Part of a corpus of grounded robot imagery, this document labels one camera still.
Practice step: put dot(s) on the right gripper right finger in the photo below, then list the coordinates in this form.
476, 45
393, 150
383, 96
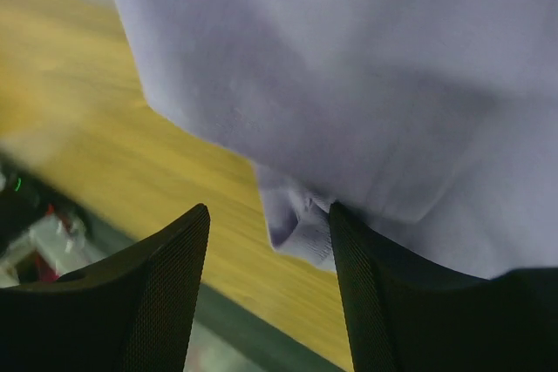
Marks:
406, 313

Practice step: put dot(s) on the purple t shirt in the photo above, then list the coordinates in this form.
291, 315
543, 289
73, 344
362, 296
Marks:
435, 120

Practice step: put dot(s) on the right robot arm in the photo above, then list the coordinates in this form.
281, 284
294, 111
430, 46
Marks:
30, 215

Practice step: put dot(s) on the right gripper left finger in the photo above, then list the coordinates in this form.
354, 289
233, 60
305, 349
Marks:
132, 311

